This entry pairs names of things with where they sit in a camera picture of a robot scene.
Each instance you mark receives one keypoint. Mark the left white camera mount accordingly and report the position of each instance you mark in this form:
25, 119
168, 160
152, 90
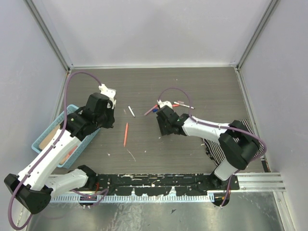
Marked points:
108, 92

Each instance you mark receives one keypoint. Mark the white marker green end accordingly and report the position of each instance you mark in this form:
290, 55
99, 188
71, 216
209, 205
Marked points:
183, 105

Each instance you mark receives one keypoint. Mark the orange slim pen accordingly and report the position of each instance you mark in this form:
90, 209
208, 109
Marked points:
126, 135

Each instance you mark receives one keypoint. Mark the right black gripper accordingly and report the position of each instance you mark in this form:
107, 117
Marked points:
164, 131

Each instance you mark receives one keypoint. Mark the striped black white cloth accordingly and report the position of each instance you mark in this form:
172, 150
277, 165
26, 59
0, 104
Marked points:
237, 148

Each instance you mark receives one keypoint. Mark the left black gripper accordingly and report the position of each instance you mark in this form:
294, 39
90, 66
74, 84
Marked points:
109, 124

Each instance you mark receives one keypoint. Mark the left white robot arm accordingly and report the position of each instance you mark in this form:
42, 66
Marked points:
31, 186

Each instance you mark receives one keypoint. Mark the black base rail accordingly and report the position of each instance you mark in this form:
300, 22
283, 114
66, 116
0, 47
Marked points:
159, 184

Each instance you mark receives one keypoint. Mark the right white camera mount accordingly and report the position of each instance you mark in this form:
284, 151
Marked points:
161, 104

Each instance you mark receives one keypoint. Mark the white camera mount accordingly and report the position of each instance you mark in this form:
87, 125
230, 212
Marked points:
108, 92
161, 104

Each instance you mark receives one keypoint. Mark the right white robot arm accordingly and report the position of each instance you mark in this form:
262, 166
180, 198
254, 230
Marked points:
210, 131

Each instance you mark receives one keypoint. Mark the pink highlighter pen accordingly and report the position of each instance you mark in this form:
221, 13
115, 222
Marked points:
150, 110

